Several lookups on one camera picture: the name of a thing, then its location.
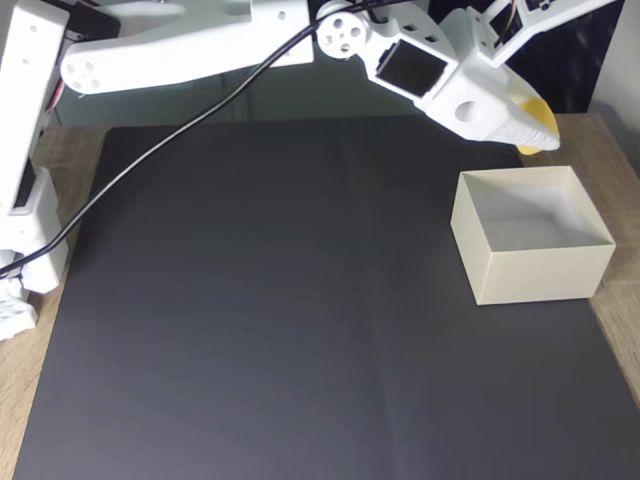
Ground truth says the dark grey table mat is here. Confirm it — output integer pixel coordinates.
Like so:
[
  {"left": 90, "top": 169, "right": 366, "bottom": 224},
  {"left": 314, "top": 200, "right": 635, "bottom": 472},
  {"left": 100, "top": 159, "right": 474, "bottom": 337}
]
[{"left": 12, "top": 113, "right": 640, "bottom": 480}]

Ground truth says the white camera mount frame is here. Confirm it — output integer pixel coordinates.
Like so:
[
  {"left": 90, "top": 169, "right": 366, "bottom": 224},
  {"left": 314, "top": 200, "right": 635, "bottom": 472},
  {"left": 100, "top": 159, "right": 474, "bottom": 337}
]
[{"left": 439, "top": 0, "right": 617, "bottom": 76}]

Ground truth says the yellow cube block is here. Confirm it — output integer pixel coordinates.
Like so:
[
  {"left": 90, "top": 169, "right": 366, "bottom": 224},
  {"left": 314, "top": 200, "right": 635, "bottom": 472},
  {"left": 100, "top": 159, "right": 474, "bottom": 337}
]
[{"left": 514, "top": 97, "right": 559, "bottom": 156}]

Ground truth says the black camera cable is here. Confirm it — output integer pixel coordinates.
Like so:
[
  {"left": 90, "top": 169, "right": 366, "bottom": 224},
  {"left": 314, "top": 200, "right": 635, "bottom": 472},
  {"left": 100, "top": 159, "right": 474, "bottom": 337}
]
[{"left": 0, "top": 0, "right": 401, "bottom": 280}]

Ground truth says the white open box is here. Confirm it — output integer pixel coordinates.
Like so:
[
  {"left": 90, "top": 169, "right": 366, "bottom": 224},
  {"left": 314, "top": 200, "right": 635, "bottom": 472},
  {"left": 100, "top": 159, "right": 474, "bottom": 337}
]
[{"left": 449, "top": 165, "right": 617, "bottom": 307}]

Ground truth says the dark hanging cloth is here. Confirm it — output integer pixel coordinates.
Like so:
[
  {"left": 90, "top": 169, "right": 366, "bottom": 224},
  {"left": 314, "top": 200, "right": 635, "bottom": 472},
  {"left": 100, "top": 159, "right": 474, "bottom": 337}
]
[{"left": 428, "top": 0, "right": 626, "bottom": 115}]

